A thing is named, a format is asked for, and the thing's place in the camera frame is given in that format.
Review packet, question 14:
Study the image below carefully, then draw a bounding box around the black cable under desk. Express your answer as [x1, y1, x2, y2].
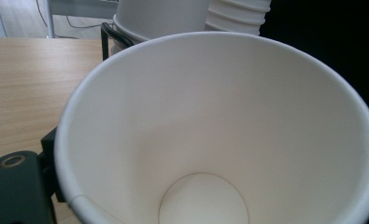
[35, 0, 112, 31]

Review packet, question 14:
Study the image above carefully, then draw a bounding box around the single white paper cup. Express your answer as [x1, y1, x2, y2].
[53, 31, 369, 224]

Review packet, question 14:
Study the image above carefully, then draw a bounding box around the stack of white paper cups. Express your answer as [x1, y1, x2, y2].
[205, 0, 273, 37]
[111, 0, 212, 55]

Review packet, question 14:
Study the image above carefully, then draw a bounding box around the black wire cup holder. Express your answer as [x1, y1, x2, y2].
[100, 21, 137, 63]

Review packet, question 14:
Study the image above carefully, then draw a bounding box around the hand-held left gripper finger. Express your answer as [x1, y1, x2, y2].
[40, 126, 67, 203]

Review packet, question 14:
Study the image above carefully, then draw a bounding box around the white metal desk frame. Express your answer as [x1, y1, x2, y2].
[42, 0, 121, 39]

